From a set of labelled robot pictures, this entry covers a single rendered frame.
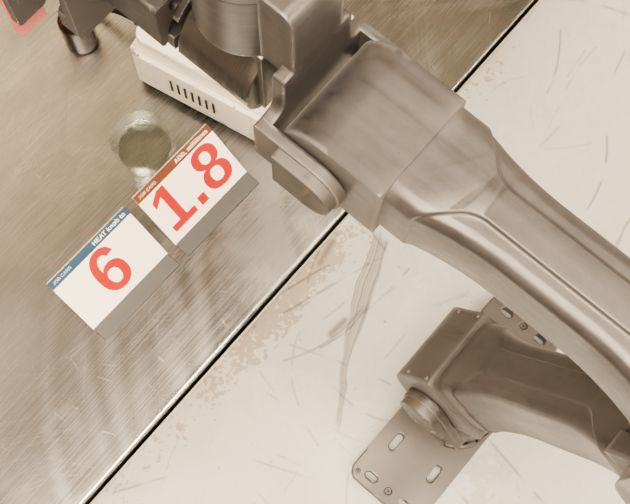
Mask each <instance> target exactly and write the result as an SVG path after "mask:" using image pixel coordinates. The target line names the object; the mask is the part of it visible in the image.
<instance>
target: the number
mask: <svg viewBox="0 0 630 504"><path fill-rule="evenodd" d="M160 252H161V250H160V249H159V248H158V247H157V246H156V245H155V244H154V243H153V242H152V240H151V239H150V238H149V237H148V236H147V235H146V234H145V233H144V232H143V231H142V230H141V229H140V228H139V226H138V225H137V224H136V223H135V222H134V221H133V220H132V219H131V218H130V217H129V216H127V217H126V218H125V219H124V220H123V221H122V222H121V223H120V224H119V225H118V226H117V227H116V228H115V229H114V230H113V231H112V232H111V233H110V234H109V235H108V236H107V237H106V238H105V239H104V240H103V241H102V242H101V243H100V244H99V245H98V246H97V247H96V248H95V249H94V250H93V251H92V252H91V253H90V254H89V255H88V256H87V257H86V258H85V259H84V260H83V261H82V262H81V263H80V264H79V265H78V266H77V267H76V268H75V270H74V271H73V272H72V273H71V274H70V275H69V276H68V277H67V278H66V279H65V280H64V281H63V282H62V283H61V284H60V285H59V286H58V287H57V288H56V289H57V290H58V291H59V292H60V293H61V294H62V295H63V296H64V297H65V298H66V299H67V300H68V301H69V302H70V303H71V304H72V305H73V306H74V307H75V308H76V309H77V310H78V311H79V312H81V313H82V314H83V315H84V316H85V317H86V318H87V319H88V320H89V321H90V322H91V323H92V322H93V321H94V320H95V319H96V318H97V316H98V315H99V314H100V313H101V312H102V311H103V310H104V309H105V308H106V307H107V306H108V305H109V304H110V303H111V302H112V301H113V300H114V299H115V298H116V297H117V296H118V295H119V294H120V293H121V292H122V291H123V290H124V289H125V288H126V287H127V286H128V285H129V284H130V283H131V282H132V280H133V279H134V278H135V277H136V276H137V275H138V274H139V273H140V272H141V271H142V270H143V269H144V268H145V267H146V266H147V265H148V264H149V263H150V262H151V261H152V260H153V259H154V258H155V257H156V256H157V255H158V254H159V253H160Z"/></svg>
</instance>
